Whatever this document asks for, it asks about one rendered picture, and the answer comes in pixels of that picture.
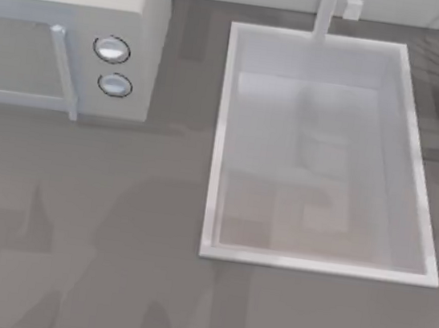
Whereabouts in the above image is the white sink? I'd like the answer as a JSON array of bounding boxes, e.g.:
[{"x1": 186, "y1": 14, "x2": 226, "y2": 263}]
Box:
[{"x1": 197, "y1": 19, "x2": 439, "y2": 290}]

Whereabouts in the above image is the pale microwave oven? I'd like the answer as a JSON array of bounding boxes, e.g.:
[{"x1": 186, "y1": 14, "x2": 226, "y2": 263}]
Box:
[{"x1": 0, "y1": 0, "x2": 174, "y2": 133}]

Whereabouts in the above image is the small microwave knob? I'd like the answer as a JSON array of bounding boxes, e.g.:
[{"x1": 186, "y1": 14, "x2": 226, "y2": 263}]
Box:
[{"x1": 95, "y1": 71, "x2": 136, "y2": 101}]

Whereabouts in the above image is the large microwave knob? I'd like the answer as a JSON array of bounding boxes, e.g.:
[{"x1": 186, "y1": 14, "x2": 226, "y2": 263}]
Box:
[{"x1": 90, "y1": 32, "x2": 133, "y2": 67}]

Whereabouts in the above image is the tall white tap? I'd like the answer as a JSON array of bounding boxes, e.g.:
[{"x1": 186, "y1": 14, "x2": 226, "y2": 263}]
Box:
[{"x1": 310, "y1": 0, "x2": 340, "y2": 45}]

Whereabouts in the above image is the microwave door handle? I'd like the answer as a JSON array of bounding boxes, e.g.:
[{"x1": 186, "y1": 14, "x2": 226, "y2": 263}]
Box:
[{"x1": 38, "y1": 23, "x2": 90, "y2": 122}]

